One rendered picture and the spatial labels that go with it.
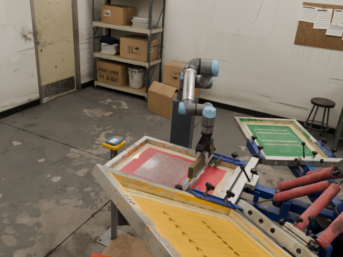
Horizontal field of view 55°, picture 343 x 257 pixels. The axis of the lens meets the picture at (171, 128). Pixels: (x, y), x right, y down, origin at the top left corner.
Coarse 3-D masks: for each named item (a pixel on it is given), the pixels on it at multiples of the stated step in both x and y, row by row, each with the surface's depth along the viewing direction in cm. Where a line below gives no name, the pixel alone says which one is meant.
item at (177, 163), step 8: (144, 152) 238; (152, 152) 239; (160, 152) 239; (144, 160) 228; (152, 160) 229; (160, 160) 229; (168, 160) 230; (176, 160) 231; (184, 160) 232; (168, 168) 220; (176, 168) 221; (184, 168) 222; (208, 168) 224; (216, 168) 225; (200, 176) 214; (208, 176) 215; (216, 176) 216; (216, 184) 207
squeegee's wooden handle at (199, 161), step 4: (212, 148) 214; (204, 152) 205; (212, 152) 217; (200, 156) 201; (204, 156) 202; (196, 160) 196; (200, 160) 197; (204, 160) 204; (192, 164) 192; (196, 164) 192; (200, 164) 198; (188, 168) 190; (192, 168) 188; (196, 168) 193; (188, 172) 191; (192, 172) 189; (196, 172) 195; (188, 176) 192; (192, 176) 191
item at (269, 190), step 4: (244, 188) 194; (256, 188) 191; (260, 188) 192; (264, 188) 192; (268, 188) 192; (272, 188) 192; (248, 192) 194; (252, 192) 193; (260, 192) 191; (264, 192) 189; (268, 192) 188; (272, 192) 189; (260, 196) 192; (264, 196) 190; (268, 196) 189; (272, 196) 188; (272, 200) 189
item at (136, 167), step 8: (136, 160) 227; (128, 168) 217; (136, 168) 218; (144, 168) 218; (152, 168) 219; (160, 168) 220; (144, 176) 209; (152, 176) 210; (160, 176) 211; (168, 176) 211; (176, 176) 212; (184, 176) 213; (168, 184) 204; (176, 184) 204; (192, 184) 206; (200, 184) 206; (208, 192) 199
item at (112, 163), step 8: (144, 136) 254; (136, 144) 241; (160, 144) 247; (168, 144) 244; (128, 152) 230; (184, 152) 240; (192, 152) 236; (112, 160) 218; (120, 160) 223; (216, 160) 230; (232, 168) 226; (232, 176) 210; (232, 184) 203; (224, 192) 194
